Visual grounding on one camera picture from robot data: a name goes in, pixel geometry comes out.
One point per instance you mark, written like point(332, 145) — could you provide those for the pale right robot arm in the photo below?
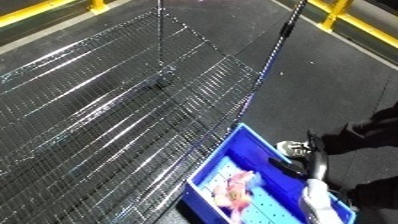
point(320, 203)

